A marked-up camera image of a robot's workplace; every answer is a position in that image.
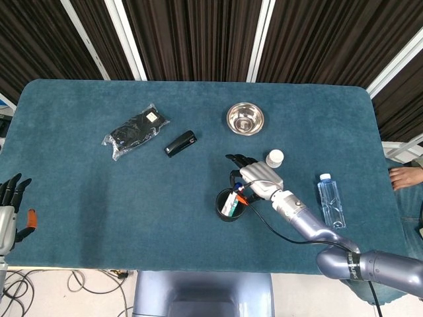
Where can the white plastic pill jar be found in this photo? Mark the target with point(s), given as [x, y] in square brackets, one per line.
[275, 158]

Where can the red capped whiteboard marker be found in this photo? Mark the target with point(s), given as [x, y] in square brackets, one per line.
[235, 208]

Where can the person's bare hand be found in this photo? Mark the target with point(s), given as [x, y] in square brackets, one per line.
[408, 178]

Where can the blue capped whiteboard marker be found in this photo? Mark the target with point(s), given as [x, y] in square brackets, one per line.
[230, 202]

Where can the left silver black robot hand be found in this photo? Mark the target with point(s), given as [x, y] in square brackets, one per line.
[6, 218]

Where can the white frame post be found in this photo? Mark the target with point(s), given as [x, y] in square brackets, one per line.
[86, 39]
[127, 39]
[393, 62]
[261, 39]

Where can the dark brown pleated curtain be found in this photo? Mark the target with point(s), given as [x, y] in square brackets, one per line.
[198, 33]

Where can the plastic bag with black cloth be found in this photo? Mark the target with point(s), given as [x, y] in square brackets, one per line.
[135, 132]

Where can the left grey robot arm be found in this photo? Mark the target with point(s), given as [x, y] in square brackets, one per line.
[2, 274]

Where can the teal velvet tablecloth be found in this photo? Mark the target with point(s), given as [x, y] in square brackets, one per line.
[132, 204]

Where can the clear plastic water bottle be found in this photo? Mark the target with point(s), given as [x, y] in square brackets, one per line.
[331, 201]

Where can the grey robot torso base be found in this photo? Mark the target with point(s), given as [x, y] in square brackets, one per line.
[205, 294]

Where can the stainless steel bowl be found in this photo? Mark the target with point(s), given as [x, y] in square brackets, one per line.
[245, 119]

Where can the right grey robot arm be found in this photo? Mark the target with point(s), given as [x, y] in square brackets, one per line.
[314, 231]

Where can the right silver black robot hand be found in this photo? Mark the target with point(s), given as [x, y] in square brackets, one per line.
[261, 176]

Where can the black stapler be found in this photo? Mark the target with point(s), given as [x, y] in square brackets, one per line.
[180, 144]

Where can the black mesh pen holder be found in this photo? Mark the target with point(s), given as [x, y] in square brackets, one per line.
[220, 211]

